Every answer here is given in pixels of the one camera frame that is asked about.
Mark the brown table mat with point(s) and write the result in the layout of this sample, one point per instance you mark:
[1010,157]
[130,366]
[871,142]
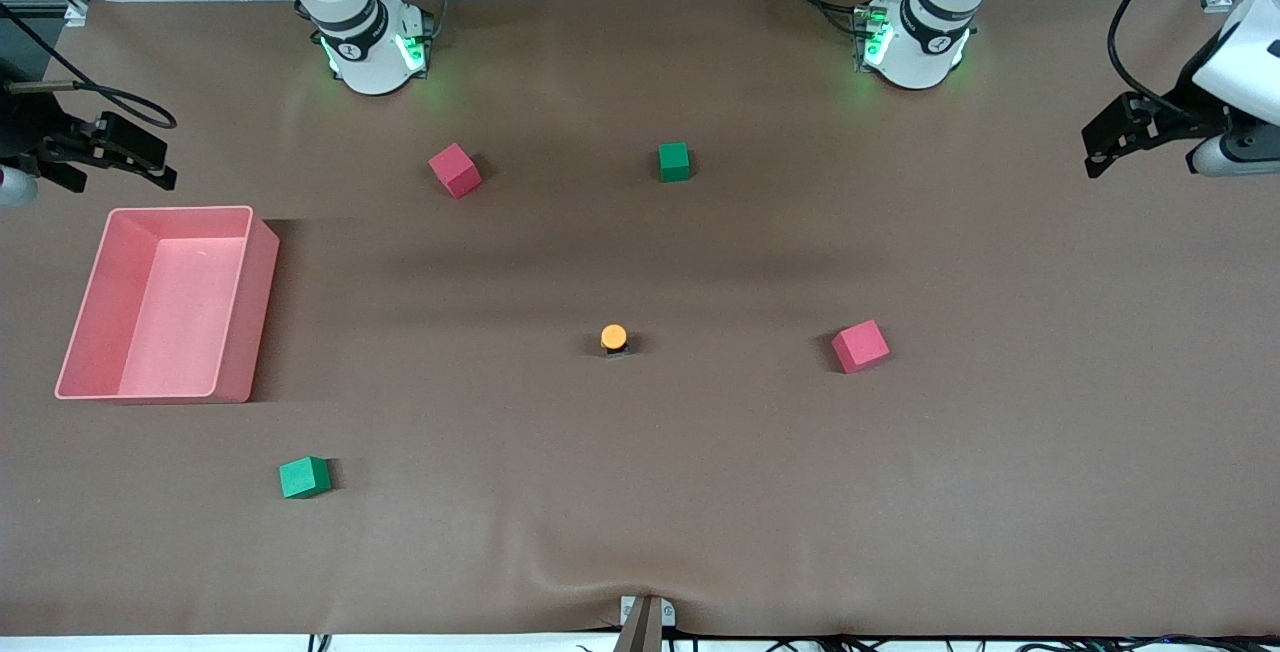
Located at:
[640,482]

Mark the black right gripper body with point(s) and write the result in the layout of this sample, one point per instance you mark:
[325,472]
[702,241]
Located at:
[22,128]

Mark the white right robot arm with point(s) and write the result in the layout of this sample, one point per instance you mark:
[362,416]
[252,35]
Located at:
[370,62]

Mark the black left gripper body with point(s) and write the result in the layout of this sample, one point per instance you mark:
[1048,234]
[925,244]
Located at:
[1184,109]

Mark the pink foam cube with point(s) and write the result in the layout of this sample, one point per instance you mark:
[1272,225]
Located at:
[860,347]
[455,172]

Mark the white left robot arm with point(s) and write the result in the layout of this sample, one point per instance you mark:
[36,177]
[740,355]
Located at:
[925,52]

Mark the aluminium camera post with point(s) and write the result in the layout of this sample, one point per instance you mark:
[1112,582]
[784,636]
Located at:
[645,624]

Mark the pink plastic bin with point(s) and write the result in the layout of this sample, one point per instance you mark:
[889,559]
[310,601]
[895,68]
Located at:
[245,312]

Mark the yellow mushroom push button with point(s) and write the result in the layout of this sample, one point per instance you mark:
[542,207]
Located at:
[613,337]

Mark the green foam cube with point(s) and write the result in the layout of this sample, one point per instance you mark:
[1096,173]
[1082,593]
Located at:
[674,162]
[304,478]

